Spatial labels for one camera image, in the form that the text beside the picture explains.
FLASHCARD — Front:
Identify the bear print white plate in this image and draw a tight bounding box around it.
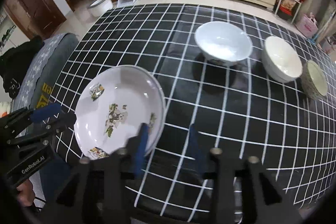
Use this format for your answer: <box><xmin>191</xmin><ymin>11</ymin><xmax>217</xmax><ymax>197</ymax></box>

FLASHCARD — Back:
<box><xmin>73</xmin><ymin>65</ymin><xmax>165</xmax><ymax>160</ymax></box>

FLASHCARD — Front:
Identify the pink flower white plate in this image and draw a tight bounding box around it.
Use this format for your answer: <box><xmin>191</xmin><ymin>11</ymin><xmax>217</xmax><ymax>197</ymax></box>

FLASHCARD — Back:
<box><xmin>133</xmin><ymin>66</ymin><xmax>166</xmax><ymax>155</ymax></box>

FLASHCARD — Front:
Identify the person left hand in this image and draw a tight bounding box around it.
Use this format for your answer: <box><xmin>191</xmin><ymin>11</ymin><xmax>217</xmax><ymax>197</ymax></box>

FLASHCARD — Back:
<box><xmin>17</xmin><ymin>179</ymin><xmax>35</xmax><ymax>207</ymax></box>

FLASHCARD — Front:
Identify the grey sofa with cover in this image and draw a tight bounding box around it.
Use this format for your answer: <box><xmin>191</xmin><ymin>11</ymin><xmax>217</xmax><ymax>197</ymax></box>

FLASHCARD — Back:
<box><xmin>11</xmin><ymin>33</ymin><xmax>79</xmax><ymax>111</ymax></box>

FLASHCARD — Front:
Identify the brown wooden door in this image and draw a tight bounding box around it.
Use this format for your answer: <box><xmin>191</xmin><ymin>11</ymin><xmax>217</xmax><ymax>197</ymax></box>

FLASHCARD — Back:
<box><xmin>3</xmin><ymin>0</ymin><xmax>66</xmax><ymax>39</ymax></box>

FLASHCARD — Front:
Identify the white bowl with flower print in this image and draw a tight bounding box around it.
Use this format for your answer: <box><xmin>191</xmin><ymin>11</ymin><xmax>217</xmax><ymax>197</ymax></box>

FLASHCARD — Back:
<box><xmin>194</xmin><ymin>21</ymin><xmax>253</xmax><ymax>67</ymax></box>

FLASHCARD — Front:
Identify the plain cream bowl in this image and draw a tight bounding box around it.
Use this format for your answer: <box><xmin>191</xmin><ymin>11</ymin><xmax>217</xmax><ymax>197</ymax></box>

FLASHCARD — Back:
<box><xmin>261</xmin><ymin>36</ymin><xmax>303</xmax><ymax>84</ymax></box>

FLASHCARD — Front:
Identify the white round bin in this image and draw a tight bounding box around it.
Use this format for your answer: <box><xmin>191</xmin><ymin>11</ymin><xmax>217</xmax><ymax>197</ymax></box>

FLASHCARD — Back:
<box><xmin>87</xmin><ymin>0</ymin><xmax>113</xmax><ymax>17</ymax></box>

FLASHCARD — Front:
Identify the black floral patterned bowl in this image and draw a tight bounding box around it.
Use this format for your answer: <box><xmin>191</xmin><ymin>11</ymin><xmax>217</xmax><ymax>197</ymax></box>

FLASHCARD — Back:
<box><xmin>301</xmin><ymin>60</ymin><xmax>328</xmax><ymax>100</ymax></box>

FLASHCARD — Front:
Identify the pink gift bag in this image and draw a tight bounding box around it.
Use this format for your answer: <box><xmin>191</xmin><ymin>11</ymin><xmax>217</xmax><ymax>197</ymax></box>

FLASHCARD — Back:
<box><xmin>295</xmin><ymin>13</ymin><xmax>318</xmax><ymax>38</ymax></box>

